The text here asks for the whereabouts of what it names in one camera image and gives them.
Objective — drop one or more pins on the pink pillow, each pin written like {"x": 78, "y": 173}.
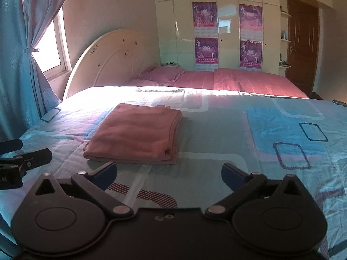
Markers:
{"x": 163, "y": 74}

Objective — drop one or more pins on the cream glossy wardrobe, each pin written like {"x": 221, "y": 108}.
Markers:
{"x": 177, "y": 33}

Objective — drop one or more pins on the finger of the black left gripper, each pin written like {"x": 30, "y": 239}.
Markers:
{"x": 10, "y": 146}
{"x": 35, "y": 159}

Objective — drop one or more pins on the pink poster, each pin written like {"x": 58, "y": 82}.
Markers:
{"x": 206, "y": 51}
{"x": 204, "y": 14}
{"x": 250, "y": 54}
{"x": 250, "y": 17}

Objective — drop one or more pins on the pink folded blanket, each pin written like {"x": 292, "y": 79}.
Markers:
{"x": 241, "y": 81}

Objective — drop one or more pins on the upper left pink poster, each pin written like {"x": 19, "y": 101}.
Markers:
{"x": 204, "y": 14}

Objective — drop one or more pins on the cream arched headboard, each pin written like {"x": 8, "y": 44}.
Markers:
{"x": 113, "y": 59}

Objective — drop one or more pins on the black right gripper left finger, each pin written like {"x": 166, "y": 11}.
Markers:
{"x": 65, "y": 216}

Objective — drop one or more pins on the pink knit sweater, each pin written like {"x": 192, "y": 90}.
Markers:
{"x": 136, "y": 134}

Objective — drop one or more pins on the blue patterned quilt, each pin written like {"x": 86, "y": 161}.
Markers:
{"x": 272, "y": 135}

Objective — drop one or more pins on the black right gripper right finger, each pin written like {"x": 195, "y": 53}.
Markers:
{"x": 274, "y": 215}

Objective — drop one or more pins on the brown wooden door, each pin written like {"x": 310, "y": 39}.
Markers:
{"x": 303, "y": 47}

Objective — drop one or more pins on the teal curtain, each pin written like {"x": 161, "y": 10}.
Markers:
{"x": 26, "y": 95}

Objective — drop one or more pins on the upper right pink poster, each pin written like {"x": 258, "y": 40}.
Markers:
{"x": 250, "y": 17}

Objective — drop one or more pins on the lower right pink poster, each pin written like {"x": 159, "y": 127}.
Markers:
{"x": 250, "y": 54}

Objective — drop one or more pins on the lower left pink poster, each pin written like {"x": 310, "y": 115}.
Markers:
{"x": 206, "y": 51}

